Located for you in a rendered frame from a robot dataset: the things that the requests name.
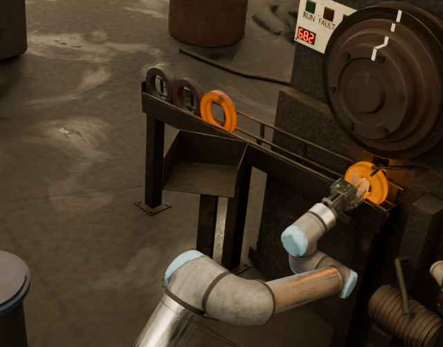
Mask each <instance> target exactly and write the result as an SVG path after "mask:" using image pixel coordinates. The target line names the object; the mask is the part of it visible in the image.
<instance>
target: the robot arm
mask: <svg viewBox="0 0 443 347"><path fill-rule="evenodd" d="M369 185H370V182H369V181H368V180H367V179H366V178H361V179H360V178H359V176H358V174H357V173H356V174H354V175H353V177H352V180H351V182H347V181H346V180H344V179H342V178H341V177H340V178H339V179H338V180H337V181H335V182H334V183H333V184H332V185H331V186H330V191H331V195H330V196H329V197H328V198H325V197H324V198H323V199H322V202H321V203H316V204H315V205H313V206H312V208H310V210H308V211H307V212H306V213H305V214H303V215H302V216H301V217H300V218H299V219H297V220H296V221H295V222H294V223H293V224H292V225H291V226H289V227H287V228H286V230H285V231H284V232H283V233H282V235H281V241H282V244H283V246H284V248H285V249H286V250H287V251H288V252H289V265H290V267H291V270H292V271H293V272H294V273H295V275H292V276H289V277H284V278H280V279H277V280H272V281H269V282H264V281H261V280H246V279H243V278H241V277H238V276H236V275H234V274H232V273H231V272H229V271H228V270H227V269H225V268H223V267H222V266H221V265H219V264H218V263H216V262H215V261H213V260H212V259H211V258H210V257H209V256H207V255H204V254H202V253H201V252H199V251H194V250H193V251H187V252H185V253H183V254H181V255H179V256H178V257H177V258H176V259H175V260H174V261H173V262H172V263H171V264H170V266H169V267H168V269H167V271H166V273H165V282H166V284H167V285H168V287H167V288H166V290H165V292H164V296H163V297H162V299H161V301H160V302H159V304H158V306H157V307H156V309H155V311H154V312H153V314H152V316H151V317H150V319H149V320H148V322H147V323H146V325H145V327H144V329H143V330H142V332H141V334H140V335H139V337H138V339H137V340H136V342H135V343H134V345H133V346H132V347H183V346H184V345H185V343H186V341H187V340H188V338H189V336H190V335H191V333H192V331H193V330H194V328H195V327H196V325H197V323H198V321H199V320H200V318H201V317H202V316H203V315H204V314H205V312H206V313H208V314H210V315H211V316H212V317H215V318H216V319H219V320H221V321H223V322H227V323H229V324H233V325H237V326H246V327H254V326H260V325H263V324H266V323H267V322H269V321H270V320H271V319H272V317H273V316H274V314H276V313H279V312H282V311H285V310H288V309H290V308H294V307H297V306H300V305H303V304H306V303H309V302H312V301H315V300H317V299H321V298H323V297H327V296H330V295H335V294H336V295H338V296H339V297H341V298H347V297H348V296H349V295H350V293H351V292H352V290H353V288H354V287H355V285H356V282H357V280H358V274H357V273H356V272H354V271H353V270H352V269H349V268H347V267H346V266H344V265H343V264H341V263H339V262H337V261H336V260H334V259H333V258H331V257H329V256H328V255H326V254H324V253H323V252H321V251H319V250H317V241H318V240H319V239H320V238H321V237H322V236H323V235H324V234H325V233H326V232H328V231H329V230H330V229H331V228H332V227H333V226H334V225H335V224H336V220H337V221H338V222H343V223H345V224H347V223H348V222H349V221H350V218H349V217H348V216H347V215H346V213H345V212H343V211H346V212H347V211H351V210H352V209H353V208H354V207H355V208H357V207H358V206H359V205H361V204H362V203H363V202H364V199H365V198H366V195H367V191H368V189H369ZM358 188H359V189H358Z"/></svg>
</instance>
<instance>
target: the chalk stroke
mask: <svg viewBox="0 0 443 347"><path fill-rule="evenodd" d="M401 14H402V11H400V10H399V11H398V17H397V20H396V21H397V22H400V17H401ZM394 29H395V24H393V23H392V27H391V31H392V32H394ZM388 39H389V38H388V37H387V36H386V37H385V40H384V44H383V45H379V46H377V47H375V48H377V49H378V48H381V47H384V46H386V45H387V42H388ZM376 51H377V50H376V49H373V55H372V58H371V60H373V61H374V60H375V54H376Z"/></svg>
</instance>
